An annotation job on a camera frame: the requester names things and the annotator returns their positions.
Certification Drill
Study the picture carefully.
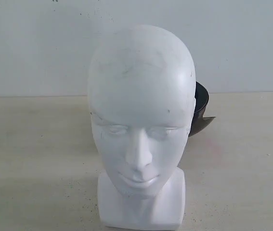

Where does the black helmet with tinted visor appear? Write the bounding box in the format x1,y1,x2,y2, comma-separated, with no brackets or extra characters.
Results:
189,82,215,137

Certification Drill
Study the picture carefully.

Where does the white mannequin head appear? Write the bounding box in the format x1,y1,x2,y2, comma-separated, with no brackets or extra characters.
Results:
88,25,196,231

